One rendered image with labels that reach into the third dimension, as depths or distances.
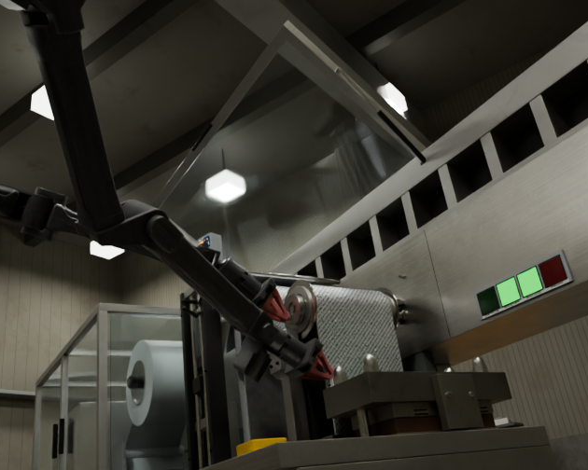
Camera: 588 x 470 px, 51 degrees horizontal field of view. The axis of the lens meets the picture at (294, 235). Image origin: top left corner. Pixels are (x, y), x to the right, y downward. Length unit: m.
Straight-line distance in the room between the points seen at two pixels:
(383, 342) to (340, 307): 0.14
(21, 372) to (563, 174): 11.14
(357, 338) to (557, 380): 7.08
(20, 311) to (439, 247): 11.03
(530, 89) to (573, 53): 0.12
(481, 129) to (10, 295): 11.17
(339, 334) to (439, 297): 0.29
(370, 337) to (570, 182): 0.58
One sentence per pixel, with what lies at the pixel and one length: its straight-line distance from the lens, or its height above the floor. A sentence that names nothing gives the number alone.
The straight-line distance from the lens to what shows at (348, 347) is 1.48.
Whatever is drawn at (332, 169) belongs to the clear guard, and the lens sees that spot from 1.92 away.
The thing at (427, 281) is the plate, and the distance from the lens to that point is 1.64.
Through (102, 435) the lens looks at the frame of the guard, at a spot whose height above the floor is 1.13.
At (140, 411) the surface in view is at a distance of 2.33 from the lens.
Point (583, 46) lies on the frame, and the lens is 1.49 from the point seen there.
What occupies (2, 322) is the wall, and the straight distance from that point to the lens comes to 12.04.
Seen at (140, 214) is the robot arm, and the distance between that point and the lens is 1.01.
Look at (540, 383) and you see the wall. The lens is 8.55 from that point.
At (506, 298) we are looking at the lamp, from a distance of 1.46.
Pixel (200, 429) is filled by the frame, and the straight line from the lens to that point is 1.73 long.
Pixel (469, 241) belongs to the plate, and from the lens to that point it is 1.56.
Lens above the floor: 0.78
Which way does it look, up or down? 25 degrees up
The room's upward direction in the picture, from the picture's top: 8 degrees counter-clockwise
